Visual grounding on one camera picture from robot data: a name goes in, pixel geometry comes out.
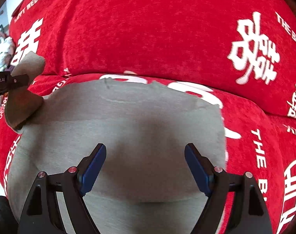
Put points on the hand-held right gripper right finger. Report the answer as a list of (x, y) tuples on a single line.
[(197, 169)]

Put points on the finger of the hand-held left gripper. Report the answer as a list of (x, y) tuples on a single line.
[(20, 81)]

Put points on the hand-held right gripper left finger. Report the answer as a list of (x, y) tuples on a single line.
[(93, 169)]

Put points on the grey small garment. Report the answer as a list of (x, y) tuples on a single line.
[(128, 126)]

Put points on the white patterned clothes pile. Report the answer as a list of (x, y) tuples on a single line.
[(0, 51)]

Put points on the dark cloth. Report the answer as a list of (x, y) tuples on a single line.
[(1, 214)]

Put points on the red printed sofa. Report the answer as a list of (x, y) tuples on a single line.
[(150, 29)]

